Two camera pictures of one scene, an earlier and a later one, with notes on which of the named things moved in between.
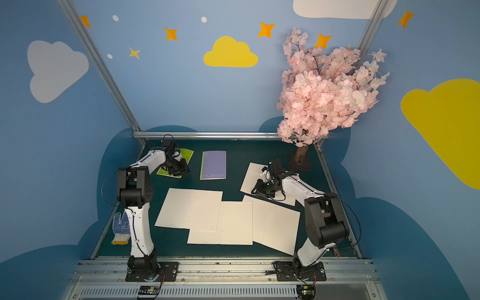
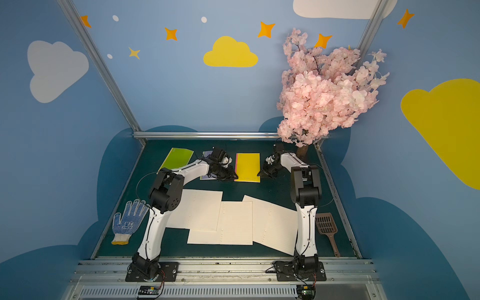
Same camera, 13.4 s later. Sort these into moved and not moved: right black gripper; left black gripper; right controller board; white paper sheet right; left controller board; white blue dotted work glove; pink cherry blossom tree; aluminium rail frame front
Moved: left black gripper; right black gripper
Not moved: right controller board; pink cherry blossom tree; white blue dotted work glove; left controller board; white paper sheet right; aluminium rail frame front
